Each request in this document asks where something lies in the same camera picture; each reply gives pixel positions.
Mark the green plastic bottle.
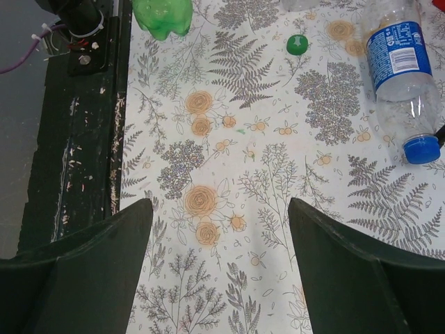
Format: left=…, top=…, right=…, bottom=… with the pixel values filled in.
left=131, top=0, right=193, bottom=41

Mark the green bottle cap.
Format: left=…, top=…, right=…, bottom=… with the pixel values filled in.
left=286, top=34, right=309, bottom=56

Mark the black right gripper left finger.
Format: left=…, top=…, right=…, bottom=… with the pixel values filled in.
left=1, top=198, right=153, bottom=333

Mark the clear bottle blue label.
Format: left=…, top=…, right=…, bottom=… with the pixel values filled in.
left=361, top=1, right=442, bottom=164

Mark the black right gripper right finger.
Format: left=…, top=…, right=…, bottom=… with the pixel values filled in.
left=288, top=198, right=444, bottom=334

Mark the floral patterned table mat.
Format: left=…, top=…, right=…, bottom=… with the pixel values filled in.
left=120, top=1, right=444, bottom=333

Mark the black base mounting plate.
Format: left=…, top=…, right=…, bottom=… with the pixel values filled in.
left=18, top=1, right=131, bottom=252

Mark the clear bottle lemon label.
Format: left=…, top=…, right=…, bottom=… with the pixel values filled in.
left=280, top=0, right=321, bottom=12

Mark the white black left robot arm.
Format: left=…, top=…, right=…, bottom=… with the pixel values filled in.
left=35, top=0, right=119, bottom=38

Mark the red plastic box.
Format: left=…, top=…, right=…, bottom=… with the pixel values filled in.
left=432, top=0, right=445, bottom=11

